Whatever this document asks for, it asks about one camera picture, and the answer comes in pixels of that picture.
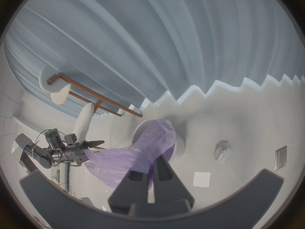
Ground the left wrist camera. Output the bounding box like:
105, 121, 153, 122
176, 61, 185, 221
63, 133, 77, 145

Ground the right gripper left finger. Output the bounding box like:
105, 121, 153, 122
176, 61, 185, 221
108, 170, 154, 217

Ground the pale blue curtain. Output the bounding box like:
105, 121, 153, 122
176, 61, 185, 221
2, 0, 305, 119

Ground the wooden chair with white cushions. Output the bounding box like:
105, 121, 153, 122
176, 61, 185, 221
39, 66, 143, 152

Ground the purple plastic bag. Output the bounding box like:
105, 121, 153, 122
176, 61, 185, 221
84, 119, 177, 195

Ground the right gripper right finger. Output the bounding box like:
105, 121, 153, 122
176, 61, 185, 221
154, 155, 194, 214

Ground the crumpled white paper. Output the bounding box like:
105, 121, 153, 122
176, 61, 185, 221
214, 140, 231, 164

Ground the white trash bin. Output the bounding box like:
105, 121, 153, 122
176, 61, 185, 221
132, 118, 186, 163

